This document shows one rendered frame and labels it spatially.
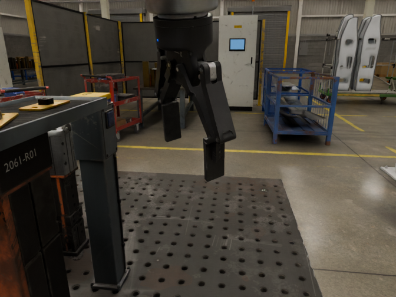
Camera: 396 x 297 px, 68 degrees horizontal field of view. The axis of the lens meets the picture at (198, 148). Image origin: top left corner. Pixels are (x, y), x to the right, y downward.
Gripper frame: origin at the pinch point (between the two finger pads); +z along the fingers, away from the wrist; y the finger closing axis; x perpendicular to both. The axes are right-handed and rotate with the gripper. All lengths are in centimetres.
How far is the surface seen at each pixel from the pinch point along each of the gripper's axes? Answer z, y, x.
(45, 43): 66, 489, -15
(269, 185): 56, 36, -55
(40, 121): -10.7, 0.5, 19.3
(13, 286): 7.9, -4.1, 28.5
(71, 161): 16.5, 36.6, 16.4
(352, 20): 105, 452, -707
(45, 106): -8.4, 11.3, 18.2
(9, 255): 3.4, -3.5, 27.4
